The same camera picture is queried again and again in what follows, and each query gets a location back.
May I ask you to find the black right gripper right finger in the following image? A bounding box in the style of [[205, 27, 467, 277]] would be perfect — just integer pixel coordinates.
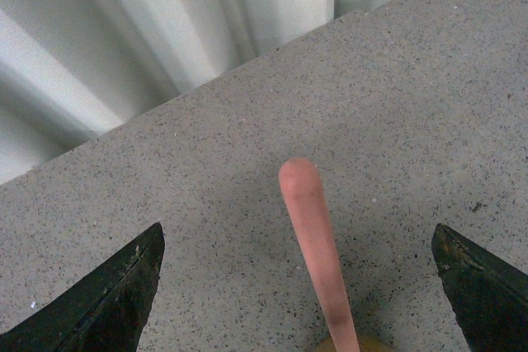
[[431, 223, 527, 351]]

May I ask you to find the pink chopstick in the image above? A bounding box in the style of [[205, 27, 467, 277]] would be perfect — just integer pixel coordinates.
[[278, 157, 360, 351]]

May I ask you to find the yellow chopstick holder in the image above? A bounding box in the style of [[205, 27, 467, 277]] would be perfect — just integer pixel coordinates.
[[314, 335, 394, 352]]

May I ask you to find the white pleated curtain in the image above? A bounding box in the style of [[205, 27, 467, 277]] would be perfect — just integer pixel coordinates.
[[1, 0, 391, 181]]

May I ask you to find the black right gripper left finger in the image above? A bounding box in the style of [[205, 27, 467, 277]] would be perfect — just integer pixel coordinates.
[[1, 223, 165, 351]]

